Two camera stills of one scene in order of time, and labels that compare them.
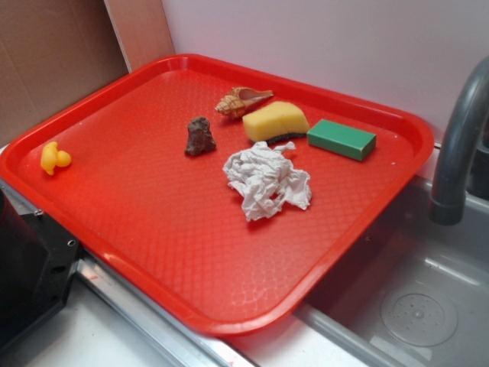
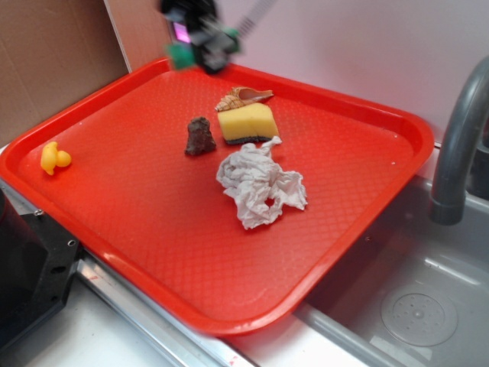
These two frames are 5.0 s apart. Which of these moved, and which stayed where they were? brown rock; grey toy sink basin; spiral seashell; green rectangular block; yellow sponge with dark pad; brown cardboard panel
Moved: yellow sponge with dark pad; green rectangular block
Stayed: brown rock; spiral seashell; brown cardboard panel; grey toy sink basin
